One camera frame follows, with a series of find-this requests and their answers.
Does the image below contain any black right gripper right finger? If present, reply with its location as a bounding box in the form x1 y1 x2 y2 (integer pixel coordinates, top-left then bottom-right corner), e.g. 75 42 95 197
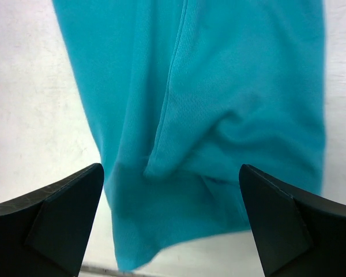
239 164 346 277

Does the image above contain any teal t shirt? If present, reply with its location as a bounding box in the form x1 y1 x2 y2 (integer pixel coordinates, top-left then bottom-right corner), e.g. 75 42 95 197
53 1 325 271

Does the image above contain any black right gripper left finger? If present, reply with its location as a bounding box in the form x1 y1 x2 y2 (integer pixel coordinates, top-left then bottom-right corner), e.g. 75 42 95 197
0 163 104 276

